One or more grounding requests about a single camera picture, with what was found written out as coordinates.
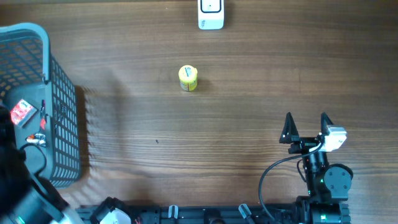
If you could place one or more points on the red snack box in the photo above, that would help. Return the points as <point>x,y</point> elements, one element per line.
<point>22,112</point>

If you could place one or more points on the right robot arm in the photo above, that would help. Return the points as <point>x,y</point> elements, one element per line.
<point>327,184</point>

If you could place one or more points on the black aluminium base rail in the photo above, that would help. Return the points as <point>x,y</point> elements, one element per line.
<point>282,213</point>

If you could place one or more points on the red silver foil packet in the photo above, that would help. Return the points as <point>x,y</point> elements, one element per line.
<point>37,138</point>

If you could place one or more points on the white barcode scanner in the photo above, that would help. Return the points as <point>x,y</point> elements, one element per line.
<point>210,14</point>

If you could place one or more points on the grey plastic shopping basket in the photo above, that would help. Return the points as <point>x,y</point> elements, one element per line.
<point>29,71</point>

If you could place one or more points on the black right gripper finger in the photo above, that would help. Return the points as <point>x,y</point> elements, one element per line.
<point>289,133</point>
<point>325,122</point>

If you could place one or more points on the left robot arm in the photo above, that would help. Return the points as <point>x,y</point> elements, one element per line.
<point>25,196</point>

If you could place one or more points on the yellow cylindrical container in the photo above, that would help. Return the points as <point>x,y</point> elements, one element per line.
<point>188,76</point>

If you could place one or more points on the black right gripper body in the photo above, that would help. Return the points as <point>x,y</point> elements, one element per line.
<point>303,145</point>

